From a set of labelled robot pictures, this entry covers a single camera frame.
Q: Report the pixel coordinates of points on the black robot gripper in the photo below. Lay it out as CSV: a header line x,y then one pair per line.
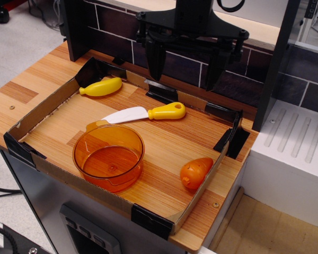
x,y
191,26

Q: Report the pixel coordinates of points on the yellow handled white toy knife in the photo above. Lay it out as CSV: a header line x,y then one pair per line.
x,y
172,111

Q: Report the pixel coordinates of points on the cardboard fence with black tape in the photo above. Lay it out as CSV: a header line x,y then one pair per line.
x,y
157,201

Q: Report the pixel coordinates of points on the orange transparent plastic pot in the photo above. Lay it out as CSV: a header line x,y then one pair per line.
x,y
109,155

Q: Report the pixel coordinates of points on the yellow toy banana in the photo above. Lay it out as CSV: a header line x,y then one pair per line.
x,y
102,88

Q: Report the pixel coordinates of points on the orange toy carrot with face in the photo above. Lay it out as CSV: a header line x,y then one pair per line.
x,y
193,173

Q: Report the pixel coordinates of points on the white toy sink drainboard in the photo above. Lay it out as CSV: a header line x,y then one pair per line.
x,y
282,168

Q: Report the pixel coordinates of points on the grey toy oven panel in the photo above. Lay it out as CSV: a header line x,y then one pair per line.
x,y
86,236

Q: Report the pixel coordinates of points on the dark grey vertical post right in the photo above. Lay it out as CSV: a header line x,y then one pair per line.
x,y
269,93

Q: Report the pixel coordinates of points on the black vertical post left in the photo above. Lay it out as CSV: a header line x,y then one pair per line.
x,y
75,28

